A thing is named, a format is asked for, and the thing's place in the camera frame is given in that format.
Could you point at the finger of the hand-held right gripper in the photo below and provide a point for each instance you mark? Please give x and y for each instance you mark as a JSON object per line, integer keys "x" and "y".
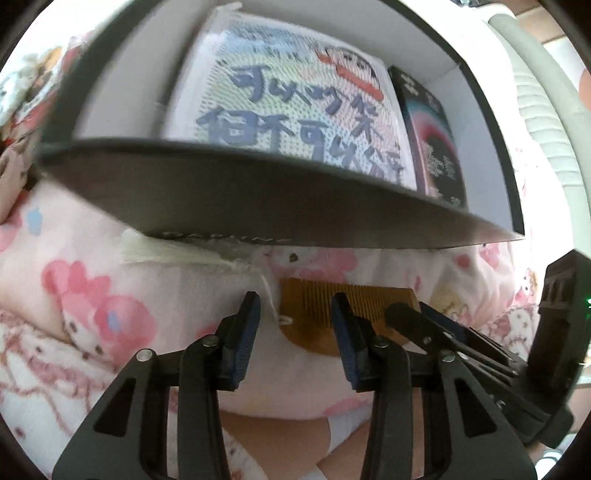
{"x": 475, "y": 339}
{"x": 406, "y": 323}

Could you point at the pink cartoon printed blanket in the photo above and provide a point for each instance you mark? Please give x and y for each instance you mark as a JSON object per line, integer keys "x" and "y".
{"x": 161, "y": 286}

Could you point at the large black cardboard box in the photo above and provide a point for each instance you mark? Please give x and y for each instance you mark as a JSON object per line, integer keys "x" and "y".
{"x": 277, "y": 207}

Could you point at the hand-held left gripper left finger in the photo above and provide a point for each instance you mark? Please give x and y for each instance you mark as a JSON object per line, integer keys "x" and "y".
{"x": 244, "y": 332}

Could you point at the grey ribbed chair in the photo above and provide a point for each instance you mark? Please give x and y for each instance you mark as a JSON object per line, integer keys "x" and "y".
{"x": 545, "y": 115}

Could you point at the pink fluffy printed clothing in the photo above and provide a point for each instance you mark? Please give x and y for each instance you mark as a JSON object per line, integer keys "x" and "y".
{"x": 41, "y": 392}

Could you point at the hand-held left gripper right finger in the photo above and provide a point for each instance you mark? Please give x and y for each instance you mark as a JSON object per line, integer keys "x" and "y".
{"x": 344, "y": 332}

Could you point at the person's leg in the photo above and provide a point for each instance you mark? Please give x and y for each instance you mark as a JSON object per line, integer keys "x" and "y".
{"x": 277, "y": 443}

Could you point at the wooden comb with white tassel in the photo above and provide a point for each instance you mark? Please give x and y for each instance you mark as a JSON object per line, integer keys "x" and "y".
{"x": 314, "y": 295}

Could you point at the small black rainbow print box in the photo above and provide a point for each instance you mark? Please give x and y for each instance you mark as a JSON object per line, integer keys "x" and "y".
{"x": 434, "y": 152}

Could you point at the cartoon print book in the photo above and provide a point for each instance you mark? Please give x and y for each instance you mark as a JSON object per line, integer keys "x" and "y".
{"x": 286, "y": 106}

